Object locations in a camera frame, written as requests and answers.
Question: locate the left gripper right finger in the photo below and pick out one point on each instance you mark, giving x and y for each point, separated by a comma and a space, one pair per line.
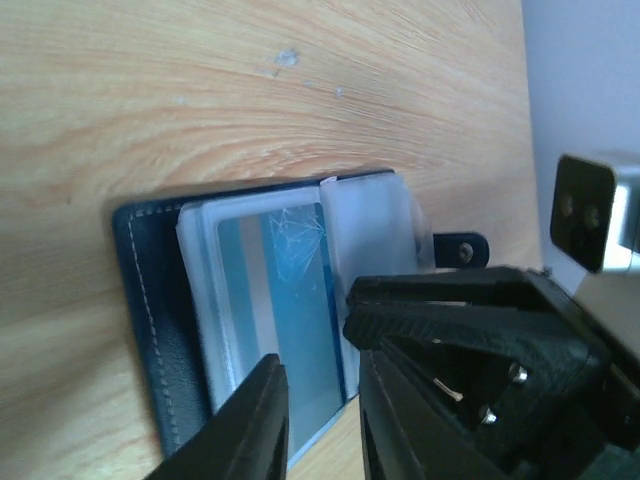
403, 437

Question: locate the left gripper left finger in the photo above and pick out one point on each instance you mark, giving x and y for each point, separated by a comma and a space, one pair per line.
246, 439

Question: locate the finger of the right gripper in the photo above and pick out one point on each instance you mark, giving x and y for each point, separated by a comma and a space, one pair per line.
505, 350

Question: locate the blue card holder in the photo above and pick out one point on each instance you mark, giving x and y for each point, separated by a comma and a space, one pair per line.
170, 260

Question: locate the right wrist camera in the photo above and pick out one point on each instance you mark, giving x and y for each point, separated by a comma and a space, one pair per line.
595, 213

